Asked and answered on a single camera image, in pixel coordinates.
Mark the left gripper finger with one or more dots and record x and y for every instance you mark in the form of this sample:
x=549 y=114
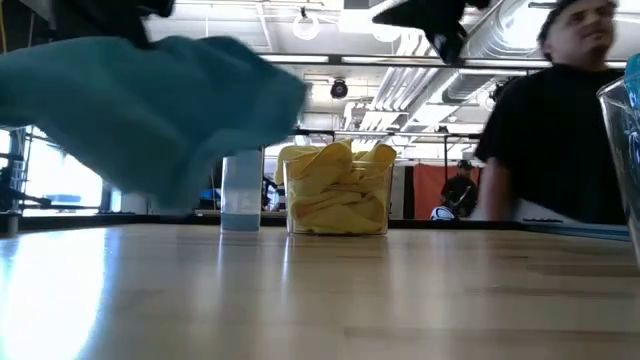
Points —
x=142 y=35

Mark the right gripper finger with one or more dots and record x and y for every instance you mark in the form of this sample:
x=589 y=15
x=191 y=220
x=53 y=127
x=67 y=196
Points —
x=451 y=42
x=410 y=14

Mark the large blue microfiber towel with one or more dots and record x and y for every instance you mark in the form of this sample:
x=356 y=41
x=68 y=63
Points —
x=150 y=115

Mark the red partition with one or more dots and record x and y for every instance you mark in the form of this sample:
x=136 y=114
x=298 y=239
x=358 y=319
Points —
x=425 y=185

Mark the person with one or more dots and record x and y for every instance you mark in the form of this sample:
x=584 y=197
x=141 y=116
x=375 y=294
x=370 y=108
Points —
x=550 y=150
x=457 y=192

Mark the white and blue ball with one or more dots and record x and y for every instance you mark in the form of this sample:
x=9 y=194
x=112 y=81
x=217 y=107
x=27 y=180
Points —
x=442 y=213

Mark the large clear plastic basket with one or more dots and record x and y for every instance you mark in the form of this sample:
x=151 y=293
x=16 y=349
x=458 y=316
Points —
x=615 y=150

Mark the clear bottle with blue liquid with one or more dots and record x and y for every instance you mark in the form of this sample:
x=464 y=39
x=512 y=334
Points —
x=241 y=210

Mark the small clear plastic basket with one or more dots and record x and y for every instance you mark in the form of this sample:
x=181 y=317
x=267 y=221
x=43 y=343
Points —
x=287 y=200

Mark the black dome ceiling camera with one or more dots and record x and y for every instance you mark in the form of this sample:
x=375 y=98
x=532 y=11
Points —
x=339 y=89

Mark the black aluminium table frame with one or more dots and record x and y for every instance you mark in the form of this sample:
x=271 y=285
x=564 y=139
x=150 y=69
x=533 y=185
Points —
x=150 y=220

